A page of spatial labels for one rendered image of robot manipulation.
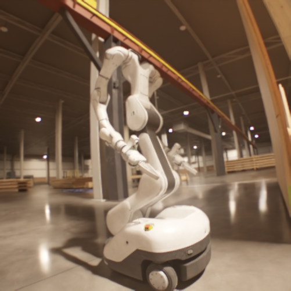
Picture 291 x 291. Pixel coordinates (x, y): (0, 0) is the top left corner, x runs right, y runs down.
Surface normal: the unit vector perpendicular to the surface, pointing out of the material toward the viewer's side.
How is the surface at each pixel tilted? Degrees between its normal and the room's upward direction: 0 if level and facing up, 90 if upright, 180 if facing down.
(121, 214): 90
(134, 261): 90
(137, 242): 91
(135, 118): 90
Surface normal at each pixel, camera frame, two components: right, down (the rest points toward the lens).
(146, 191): -0.59, -0.07
